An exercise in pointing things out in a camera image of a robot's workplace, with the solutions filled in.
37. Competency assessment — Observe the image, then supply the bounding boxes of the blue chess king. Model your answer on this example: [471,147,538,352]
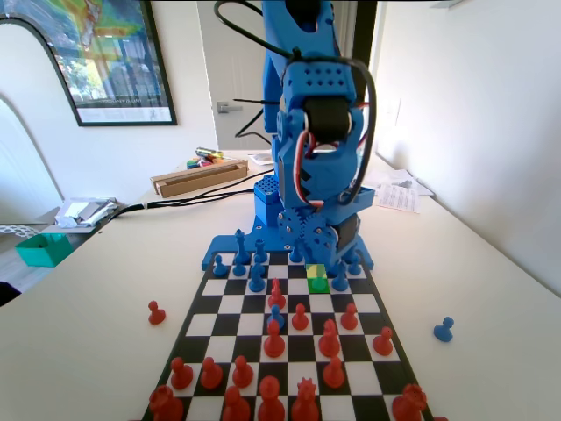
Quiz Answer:
[234,228,248,267]

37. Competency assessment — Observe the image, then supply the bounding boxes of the red chess pawn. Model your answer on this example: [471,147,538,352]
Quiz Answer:
[200,357,224,390]
[291,303,309,331]
[231,354,254,389]
[147,300,167,325]
[340,302,359,331]
[373,326,394,357]
[323,355,345,389]
[169,357,194,391]

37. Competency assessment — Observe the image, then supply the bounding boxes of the red chess bishop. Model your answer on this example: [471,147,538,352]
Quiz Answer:
[263,319,286,359]
[223,385,252,421]

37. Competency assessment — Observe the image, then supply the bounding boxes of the red chess queen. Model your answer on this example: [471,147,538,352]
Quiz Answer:
[291,376,320,421]

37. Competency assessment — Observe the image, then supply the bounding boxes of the red chess king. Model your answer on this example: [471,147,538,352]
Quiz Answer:
[257,375,286,421]

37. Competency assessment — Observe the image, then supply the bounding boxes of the red chess rook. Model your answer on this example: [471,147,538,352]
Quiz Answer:
[391,383,428,421]
[148,384,184,421]

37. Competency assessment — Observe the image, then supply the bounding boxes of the printed instruction sheet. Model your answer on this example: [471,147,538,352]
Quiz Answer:
[375,182,422,215]

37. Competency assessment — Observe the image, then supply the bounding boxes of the white paper sheets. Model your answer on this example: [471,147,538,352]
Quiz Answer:
[367,168,436,197]

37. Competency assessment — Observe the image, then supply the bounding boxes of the long cardboard box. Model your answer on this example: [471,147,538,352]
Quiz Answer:
[150,160,250,199]

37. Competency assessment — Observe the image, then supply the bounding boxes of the black white chessboard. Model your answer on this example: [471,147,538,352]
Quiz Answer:
[142,250,436,421]

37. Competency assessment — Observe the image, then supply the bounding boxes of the silver packaging pile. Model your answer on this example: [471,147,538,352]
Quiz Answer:
[54,196,119,229]

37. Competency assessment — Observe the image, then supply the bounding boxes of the black framed map poster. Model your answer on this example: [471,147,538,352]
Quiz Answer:
[41,0,179,128]

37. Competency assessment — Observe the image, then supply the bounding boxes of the teal plastic box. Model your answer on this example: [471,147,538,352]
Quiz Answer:
[15,232,74,268]

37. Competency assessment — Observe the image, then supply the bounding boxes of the white dotted cloth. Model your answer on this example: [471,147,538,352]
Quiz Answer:
[0,223,34,240]

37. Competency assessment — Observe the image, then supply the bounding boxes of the white arched panel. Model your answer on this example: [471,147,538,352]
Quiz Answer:
[0,94,65,225]

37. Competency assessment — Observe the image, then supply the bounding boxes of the red white servo wire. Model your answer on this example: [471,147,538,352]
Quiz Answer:
[296,130,328,210]

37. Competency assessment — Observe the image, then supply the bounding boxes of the blue gripper camera mount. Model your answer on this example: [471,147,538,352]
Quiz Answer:
[335,186,378,216]

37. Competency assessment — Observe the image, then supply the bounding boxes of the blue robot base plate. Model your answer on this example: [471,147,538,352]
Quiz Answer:
[201,214,376,271]

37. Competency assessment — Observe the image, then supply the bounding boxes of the black power cable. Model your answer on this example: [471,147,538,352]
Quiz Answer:
[234,109,273,146]

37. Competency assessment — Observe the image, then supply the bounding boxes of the black camera cable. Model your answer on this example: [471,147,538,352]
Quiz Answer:
[213,0,379,205]

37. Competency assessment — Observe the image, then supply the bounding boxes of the black cable bundle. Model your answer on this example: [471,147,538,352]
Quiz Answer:
[98,173,265,225]

